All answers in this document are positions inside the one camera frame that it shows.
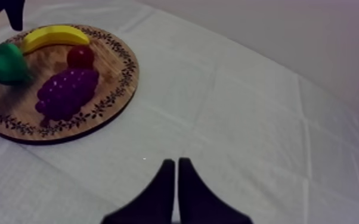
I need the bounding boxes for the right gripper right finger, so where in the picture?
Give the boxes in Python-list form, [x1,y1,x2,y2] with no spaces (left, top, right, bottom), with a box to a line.
[178,157,254,224]

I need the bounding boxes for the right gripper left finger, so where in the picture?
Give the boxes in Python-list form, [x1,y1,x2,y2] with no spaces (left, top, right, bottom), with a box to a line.
[100,158,176,224]

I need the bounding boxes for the green toy pear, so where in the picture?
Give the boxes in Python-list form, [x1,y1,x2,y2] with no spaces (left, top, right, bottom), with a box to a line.
[0,42,31,85]

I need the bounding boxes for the round wooden board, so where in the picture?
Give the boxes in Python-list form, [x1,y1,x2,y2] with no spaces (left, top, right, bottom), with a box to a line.
[0,23,140,145]

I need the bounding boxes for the yellow toy banana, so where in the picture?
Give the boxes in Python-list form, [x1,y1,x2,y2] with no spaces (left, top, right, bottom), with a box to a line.
[20,24,91,55]

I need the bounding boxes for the small red fruit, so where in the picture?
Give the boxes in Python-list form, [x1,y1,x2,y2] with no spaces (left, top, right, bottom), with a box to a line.
[66,45,95,70]

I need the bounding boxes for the purple toy grapes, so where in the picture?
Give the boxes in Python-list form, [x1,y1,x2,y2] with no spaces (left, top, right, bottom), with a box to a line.
[35,68,100,127]

